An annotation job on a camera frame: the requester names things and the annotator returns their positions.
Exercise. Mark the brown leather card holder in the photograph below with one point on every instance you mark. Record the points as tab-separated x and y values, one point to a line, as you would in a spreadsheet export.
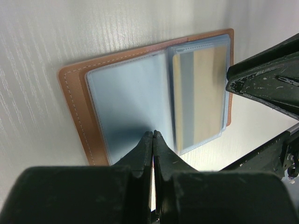
75	90

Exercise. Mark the gold credit card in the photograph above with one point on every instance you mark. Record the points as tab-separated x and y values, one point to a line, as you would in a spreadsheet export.
199	80

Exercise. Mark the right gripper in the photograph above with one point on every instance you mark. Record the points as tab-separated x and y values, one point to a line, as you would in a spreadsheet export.
272	79

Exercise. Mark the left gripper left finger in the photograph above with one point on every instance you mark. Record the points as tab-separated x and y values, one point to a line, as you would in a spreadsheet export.
117	194

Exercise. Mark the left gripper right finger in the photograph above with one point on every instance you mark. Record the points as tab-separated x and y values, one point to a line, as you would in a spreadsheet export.
187	196

